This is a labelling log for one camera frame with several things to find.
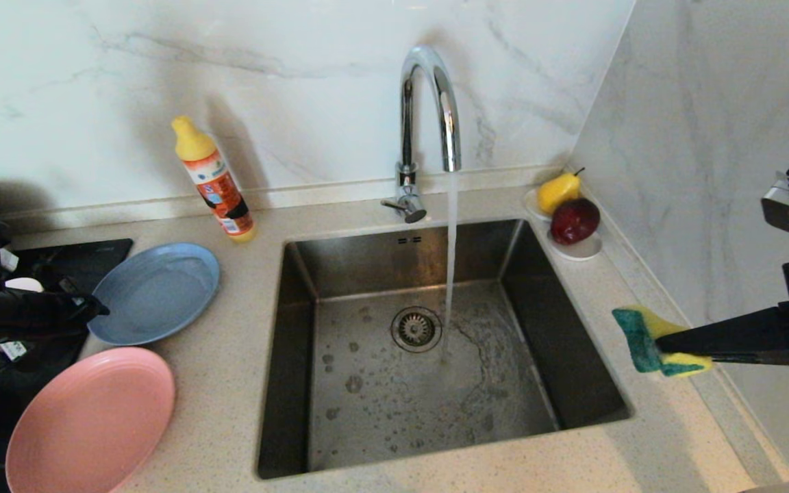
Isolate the pink bowl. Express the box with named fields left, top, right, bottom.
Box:
left=0, top=277, right=45, bottom=353

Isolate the blue grey plate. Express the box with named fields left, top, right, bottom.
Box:
left=86, top=242, right=221, bottom=346

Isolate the yellow green sponge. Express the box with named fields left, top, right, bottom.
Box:
left=612, top=306, right=714, bottom=378

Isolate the pink plate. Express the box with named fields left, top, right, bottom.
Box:
left=5, top=347, right=176, bottom=493

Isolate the yellow orange dish soap bottle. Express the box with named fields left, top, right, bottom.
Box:
left=171, top=116, right=257, bottom=244

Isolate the chrome gooseneck faucet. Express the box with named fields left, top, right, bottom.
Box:
left=381, top=45, right=462, bottom=225

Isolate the stainless steel sink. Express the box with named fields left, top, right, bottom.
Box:
left=256, top=218, right=635, bottom=480

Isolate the round metal sink strainer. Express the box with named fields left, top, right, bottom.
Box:
left=390, top=306, right=443, bottom=354

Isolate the black induction cooktop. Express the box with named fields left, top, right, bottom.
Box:
left=0, top=239, right=134, bottom=493

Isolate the small white fruit dish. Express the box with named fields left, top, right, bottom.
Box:
left=522, top=188, right=603, bottom=262

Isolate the dark red apple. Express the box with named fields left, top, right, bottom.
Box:
left=550, top=199, right=601, bottom=246

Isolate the yellow pear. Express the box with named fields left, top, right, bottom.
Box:
left=537, top=168, right=584, bottom=216

